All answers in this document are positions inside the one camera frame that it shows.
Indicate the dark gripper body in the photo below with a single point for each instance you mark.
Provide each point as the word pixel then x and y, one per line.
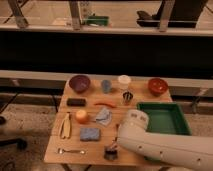
pixel 116 135

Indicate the black table brush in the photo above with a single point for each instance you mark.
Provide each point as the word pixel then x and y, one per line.
pixel 110 152

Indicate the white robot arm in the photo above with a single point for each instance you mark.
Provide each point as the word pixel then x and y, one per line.
pixel 193 152

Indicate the light blue cloth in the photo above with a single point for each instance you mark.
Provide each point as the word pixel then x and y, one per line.
pixel 104 116

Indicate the orange apple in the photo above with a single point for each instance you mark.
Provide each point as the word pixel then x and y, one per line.
pixel 82 116

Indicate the blue cup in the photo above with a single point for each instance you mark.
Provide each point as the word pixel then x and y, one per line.
pixel 106 86

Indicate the white cup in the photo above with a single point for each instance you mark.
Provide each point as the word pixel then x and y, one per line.
pixel 124 82

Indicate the green tray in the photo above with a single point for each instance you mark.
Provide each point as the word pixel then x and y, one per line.
pixel 166 118

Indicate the red bowl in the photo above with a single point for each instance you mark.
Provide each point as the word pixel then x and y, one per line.
pixel 157 86

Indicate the purple bowl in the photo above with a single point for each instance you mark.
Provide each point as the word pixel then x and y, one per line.
pixel 79 83

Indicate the metal spoon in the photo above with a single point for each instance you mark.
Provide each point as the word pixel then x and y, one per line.
pixel 61 151

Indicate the black office chair base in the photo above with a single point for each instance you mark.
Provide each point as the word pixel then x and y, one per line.
pixel 7 139

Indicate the green box on shelf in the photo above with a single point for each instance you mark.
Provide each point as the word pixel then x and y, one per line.
pixel 98 20

